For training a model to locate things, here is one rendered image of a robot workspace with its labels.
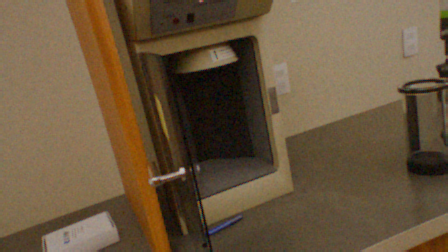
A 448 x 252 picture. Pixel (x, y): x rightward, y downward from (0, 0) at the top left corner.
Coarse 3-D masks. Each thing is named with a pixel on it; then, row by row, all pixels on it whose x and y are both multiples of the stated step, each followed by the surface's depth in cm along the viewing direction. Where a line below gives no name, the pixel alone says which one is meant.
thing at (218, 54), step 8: (200, 48) 92; (208, 48) 92; (216, 48) 92; (224, 48) 94; (176, 56) 95; (184, 56) 93; (192, 56) 92; (200, 56) 91; (208, 56) 91; (216, 56) 92; (224, 56) 93; (232, 56) 95; (176, 64) 95; (184, 64) 93; (192, 64) 92; (200, 64) 91; (208, 64) 91; (216, 64) 91; (224, 64) 92; (176, 72) 95; (184, 72) 93
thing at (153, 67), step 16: (144, 64) 78; (160, 64) 53; (160, 80) 56; (160, 96) 63; (160, 128) 83; (176, 128) 55; (176, 144) 58; (176, 160) 66; (192, 192) 58; (192, 208) 60; (192, 224) 68; (192, 240) 78
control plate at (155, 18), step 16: (160, 0) 74; (176, 0) 75; (192, 0) 77; (208, 0) 79; (224, 0) 81; (160, 16) 77; (176, 16) 79; (208, 16) 83; (224, 16) 85; (160, 32) 80
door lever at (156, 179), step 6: (150, 162) 68; (150, 168) 65; (156, 168) 64; (180, 168) 61; (150, 174) 62; (156, 174) 61; (168, 174) 61; (174, 174) 61; (180, 174) 61; (150, 180) 60; (156, 180) 60; (162, 180) 60; (168, 180) 61; (156, 186) 60
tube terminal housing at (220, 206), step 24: (120, 0) 82; (120, 24) 90; (240, 24) 91; (264, 24) 93; (144, 48) 83; (168, 48) 85; (192, 48) 87; (264, 48) 94; (264, 72) 95; (144, 96) 90; (264, 96) 100; (288, 168) 103; (168, 192) 98; (240, 192) 99; (264, 192) 101; (288, 192) 104; (216, 216) 97
